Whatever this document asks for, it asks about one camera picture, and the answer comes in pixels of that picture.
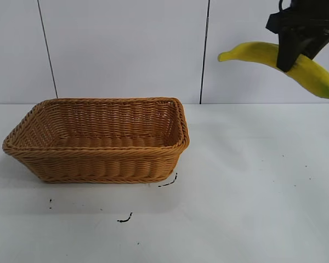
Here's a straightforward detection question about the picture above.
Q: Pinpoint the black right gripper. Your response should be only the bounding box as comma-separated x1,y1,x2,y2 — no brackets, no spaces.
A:
265,0,329,73

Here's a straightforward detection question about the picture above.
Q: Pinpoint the yellow banana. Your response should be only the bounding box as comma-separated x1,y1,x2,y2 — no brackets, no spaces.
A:
218,41,329,100

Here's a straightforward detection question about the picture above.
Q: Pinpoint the brown woven wicker basket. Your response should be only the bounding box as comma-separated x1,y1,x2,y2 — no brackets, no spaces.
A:
2,96,190,185

